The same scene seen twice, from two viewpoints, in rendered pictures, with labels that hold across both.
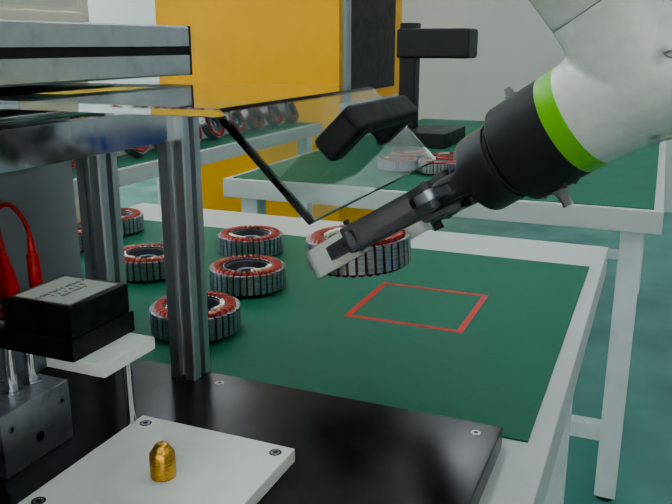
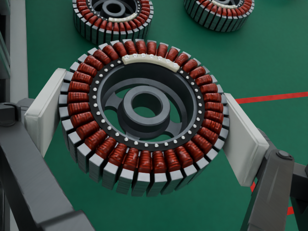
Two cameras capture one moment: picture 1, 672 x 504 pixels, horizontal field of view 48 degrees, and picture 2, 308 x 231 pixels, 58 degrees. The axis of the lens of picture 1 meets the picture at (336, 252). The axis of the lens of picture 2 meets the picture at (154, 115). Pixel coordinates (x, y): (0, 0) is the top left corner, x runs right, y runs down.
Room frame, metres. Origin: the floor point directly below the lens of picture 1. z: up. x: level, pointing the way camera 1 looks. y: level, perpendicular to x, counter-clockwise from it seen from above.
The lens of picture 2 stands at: (0.71, -0.09, 1.05)
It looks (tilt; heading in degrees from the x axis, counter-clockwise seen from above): 59 degrees down; 34
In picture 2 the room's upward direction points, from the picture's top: 23 degrees clockwise
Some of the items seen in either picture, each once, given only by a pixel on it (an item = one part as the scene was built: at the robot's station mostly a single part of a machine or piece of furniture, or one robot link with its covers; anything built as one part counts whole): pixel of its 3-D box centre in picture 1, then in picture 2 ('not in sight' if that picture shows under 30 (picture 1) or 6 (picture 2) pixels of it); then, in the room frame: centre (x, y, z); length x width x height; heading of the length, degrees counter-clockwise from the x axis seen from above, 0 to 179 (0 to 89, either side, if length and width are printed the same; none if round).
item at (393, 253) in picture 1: (358, 248); (145, 110); (0.79, -0.02, 0.89); 0.11 x 0.11 x 0.04
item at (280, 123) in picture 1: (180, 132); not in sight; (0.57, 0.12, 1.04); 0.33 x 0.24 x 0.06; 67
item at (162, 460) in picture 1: (162, 459); not in sight; (0.51, 0.13, 0.80); 0.02 x 0.02 x 0.03
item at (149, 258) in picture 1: (147, 261); not in sight; (1.14, 0.30, 0.77); 0.11 x 0.11 x 0.04
